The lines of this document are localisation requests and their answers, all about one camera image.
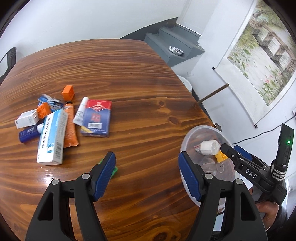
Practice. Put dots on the clear plastic round container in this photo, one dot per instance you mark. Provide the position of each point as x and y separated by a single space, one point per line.
223 170

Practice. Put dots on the white plastic bucket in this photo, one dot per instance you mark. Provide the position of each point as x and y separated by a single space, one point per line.
186 83

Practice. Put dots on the grey staircase steps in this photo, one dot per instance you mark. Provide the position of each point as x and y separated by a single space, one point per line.
178 36

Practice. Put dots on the wooden stick handle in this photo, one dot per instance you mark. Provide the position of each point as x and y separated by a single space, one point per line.
213 93

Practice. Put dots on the hanging landscape scroll painting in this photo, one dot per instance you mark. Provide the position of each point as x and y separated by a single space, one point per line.
259 65

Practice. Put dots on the crumpled foil tray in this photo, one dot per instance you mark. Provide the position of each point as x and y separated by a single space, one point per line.
176 51

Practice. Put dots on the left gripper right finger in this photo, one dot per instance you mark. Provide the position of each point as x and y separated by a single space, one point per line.
241 220

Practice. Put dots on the red blue card box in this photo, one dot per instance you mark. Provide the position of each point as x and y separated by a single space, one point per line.
96 119

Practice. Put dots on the black metal chair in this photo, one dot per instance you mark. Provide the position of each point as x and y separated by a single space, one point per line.
11 61

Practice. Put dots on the white blue vitamin box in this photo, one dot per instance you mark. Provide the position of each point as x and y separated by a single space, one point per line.
51 143

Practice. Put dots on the white gauze roll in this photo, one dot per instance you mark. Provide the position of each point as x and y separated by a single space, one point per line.
211 147

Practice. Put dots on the orange toy brick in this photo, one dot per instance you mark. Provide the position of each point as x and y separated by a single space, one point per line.
68 93
43 110

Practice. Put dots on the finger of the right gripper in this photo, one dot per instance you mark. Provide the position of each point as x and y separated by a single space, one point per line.
230 153
243 152

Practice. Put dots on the orange cream tube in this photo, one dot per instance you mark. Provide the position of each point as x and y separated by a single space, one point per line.
70 139

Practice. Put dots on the dark blue bottle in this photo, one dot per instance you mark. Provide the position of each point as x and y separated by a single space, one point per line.
30 133

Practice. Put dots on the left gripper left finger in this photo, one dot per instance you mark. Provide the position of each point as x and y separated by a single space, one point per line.
52 219

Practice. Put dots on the small white carton box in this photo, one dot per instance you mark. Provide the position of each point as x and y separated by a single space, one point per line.
28 118

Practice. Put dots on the person's right hand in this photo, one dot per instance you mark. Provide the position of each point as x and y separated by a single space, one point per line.
271 210

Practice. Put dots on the blue foil wrapper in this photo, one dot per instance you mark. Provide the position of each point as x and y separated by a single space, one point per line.
53 103

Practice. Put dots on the yellow toy brick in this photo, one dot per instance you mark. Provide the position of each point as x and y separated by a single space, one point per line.
220 157

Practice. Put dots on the green toy brick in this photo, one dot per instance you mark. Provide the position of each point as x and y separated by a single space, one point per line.
114 170

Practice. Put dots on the small white ointment tube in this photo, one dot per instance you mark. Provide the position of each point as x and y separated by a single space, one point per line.
78 118

